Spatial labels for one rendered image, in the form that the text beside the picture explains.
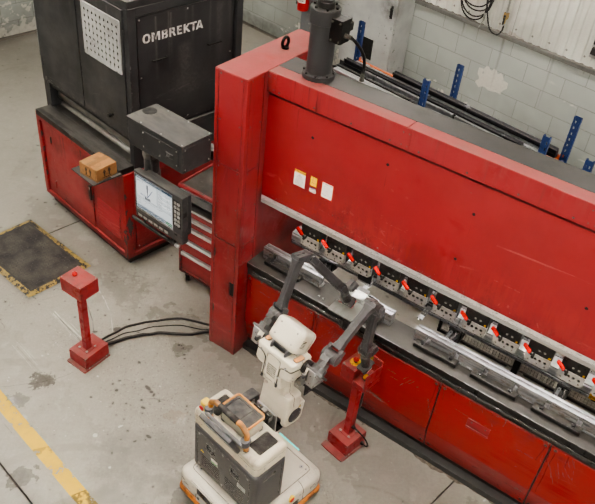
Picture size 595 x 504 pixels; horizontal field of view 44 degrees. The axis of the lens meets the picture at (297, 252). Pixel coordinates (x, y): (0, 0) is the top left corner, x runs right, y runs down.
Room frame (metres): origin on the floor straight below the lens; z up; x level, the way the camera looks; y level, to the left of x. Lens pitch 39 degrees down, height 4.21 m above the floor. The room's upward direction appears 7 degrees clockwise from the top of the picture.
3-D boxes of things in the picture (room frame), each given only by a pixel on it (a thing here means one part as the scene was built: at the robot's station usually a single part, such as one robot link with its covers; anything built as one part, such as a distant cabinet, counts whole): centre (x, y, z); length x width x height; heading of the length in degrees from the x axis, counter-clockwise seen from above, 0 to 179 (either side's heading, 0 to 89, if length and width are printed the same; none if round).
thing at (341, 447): (3.21, -0.47, 0.06); 0.25 x 0.20 x 0.12; 138
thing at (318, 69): (4.06, -0.08, 2.53); 0.33 x 0.25 x 0.47; 58
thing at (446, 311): (3.37, -0.95, 1.26); 0.15 x 0.09 x 0.17; 58
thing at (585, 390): (3.72, -0.96, 0.93); 2.30 x 0.14 x 0.10; 58
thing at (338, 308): (3.55, -0.38, 1.00); 0.26 x 0.18 x 0.01; 148
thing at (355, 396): (3.23, -0.49, 0.39); 0.05 x 0.05 x 0.54; 48
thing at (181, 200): (3.82, 0.88, 1.42); 0.45 x 0.12 x 0.36; 54
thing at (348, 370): (3.23, -0.49, 0.75); 0.20 x 0.16 x 0.18; 48
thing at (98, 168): (4.73, 1.61, 1.04); 0.30 x 0.26 x 0.12; 49
